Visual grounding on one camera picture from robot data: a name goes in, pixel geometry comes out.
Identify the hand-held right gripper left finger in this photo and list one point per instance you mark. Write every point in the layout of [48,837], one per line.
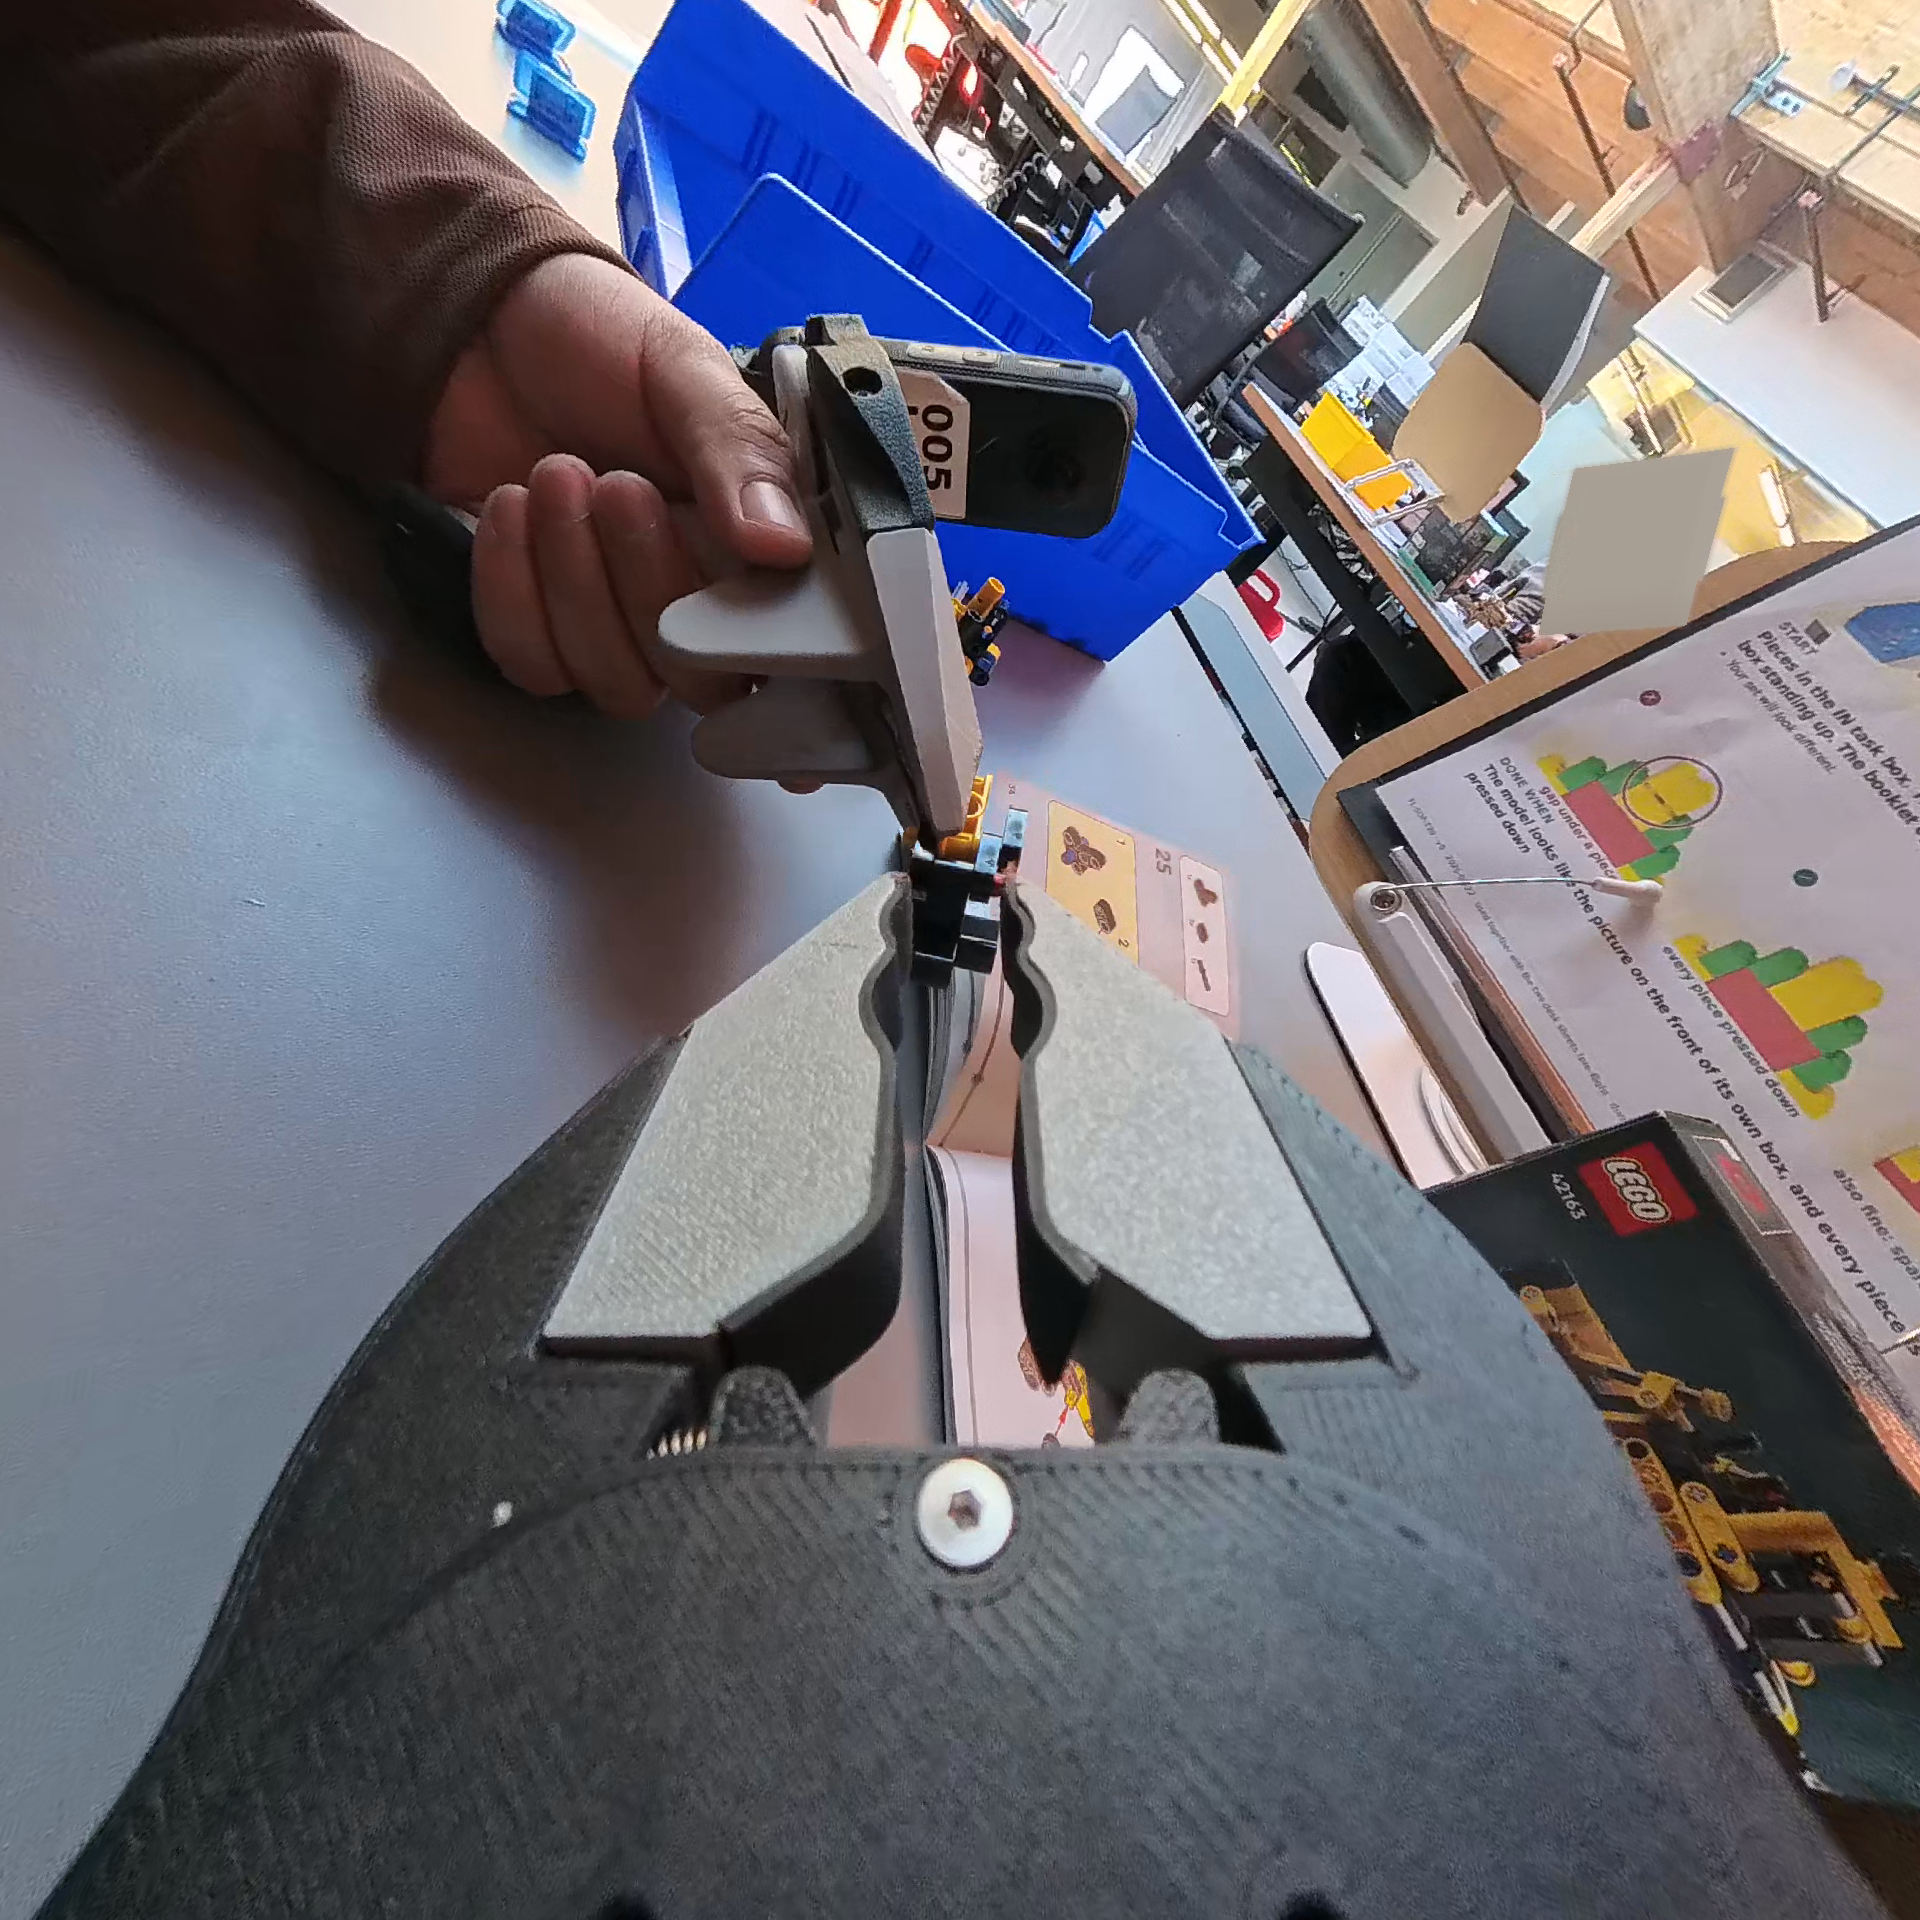
[750,1141]

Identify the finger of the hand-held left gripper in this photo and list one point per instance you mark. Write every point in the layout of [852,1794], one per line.
[921,676]

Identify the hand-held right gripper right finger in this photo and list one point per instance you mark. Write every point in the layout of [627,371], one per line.
[1184,1171]

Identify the yellow lego beam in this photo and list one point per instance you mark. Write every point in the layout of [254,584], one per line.
[972,810]

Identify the black lego assembly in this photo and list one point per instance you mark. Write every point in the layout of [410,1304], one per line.
[953,916]

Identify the person's left forearm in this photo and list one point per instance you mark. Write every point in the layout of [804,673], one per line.
[254,196]

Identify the small yellow black lego piece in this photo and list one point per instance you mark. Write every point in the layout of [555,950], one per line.
[979,623]

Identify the lego instruction booklet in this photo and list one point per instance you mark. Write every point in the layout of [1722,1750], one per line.
[1155,916]

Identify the black lego box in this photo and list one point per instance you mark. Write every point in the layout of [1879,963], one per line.
[1694,1380]

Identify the person's left hand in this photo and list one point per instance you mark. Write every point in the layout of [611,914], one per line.
[599,452]

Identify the large blue plastic bin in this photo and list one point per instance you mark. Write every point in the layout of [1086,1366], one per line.
[1108,556]

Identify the white flat stand base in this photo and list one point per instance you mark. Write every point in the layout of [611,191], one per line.
[1371,1037]

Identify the black computer monitor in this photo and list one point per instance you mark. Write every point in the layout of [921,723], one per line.
[1215,255]

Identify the small red object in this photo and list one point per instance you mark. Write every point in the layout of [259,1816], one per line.
[1263,605]

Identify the yellow storage bin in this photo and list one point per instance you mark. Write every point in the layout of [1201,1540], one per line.
[1344,435]

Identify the black storage rack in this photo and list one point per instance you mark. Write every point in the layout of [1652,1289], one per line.
[1020,136]

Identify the wooden background desk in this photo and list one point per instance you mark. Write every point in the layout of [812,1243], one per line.
[1381,570]

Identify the wooden clipboard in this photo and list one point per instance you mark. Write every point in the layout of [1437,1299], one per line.
[1349,810]

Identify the open cardboard box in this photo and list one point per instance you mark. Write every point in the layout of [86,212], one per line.
[1478,407]

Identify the small blue plastic holder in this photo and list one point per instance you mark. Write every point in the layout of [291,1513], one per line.
[553,105]
[533,23]

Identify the printed instruction sheet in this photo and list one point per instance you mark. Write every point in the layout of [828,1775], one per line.
[1694,855]

